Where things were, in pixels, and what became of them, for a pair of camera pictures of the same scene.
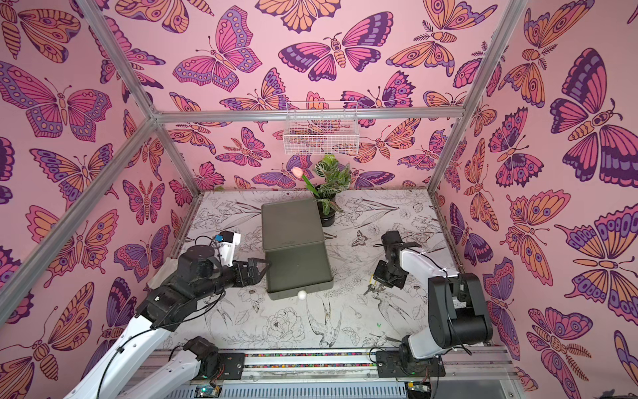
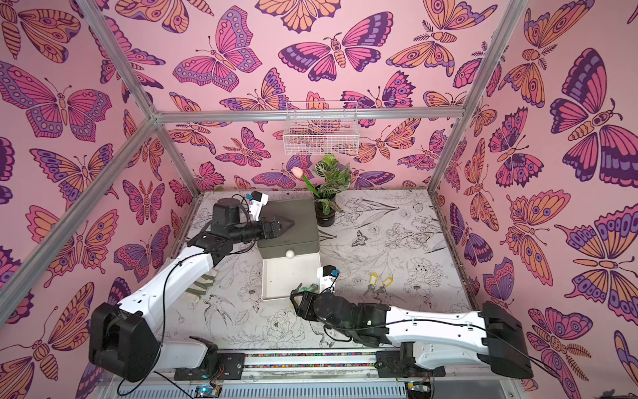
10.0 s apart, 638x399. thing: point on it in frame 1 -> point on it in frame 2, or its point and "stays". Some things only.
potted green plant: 331,176 stays
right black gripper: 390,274 -> 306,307
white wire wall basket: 317,128 stays
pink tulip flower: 297,172 stays
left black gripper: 253,278 -> 274,228
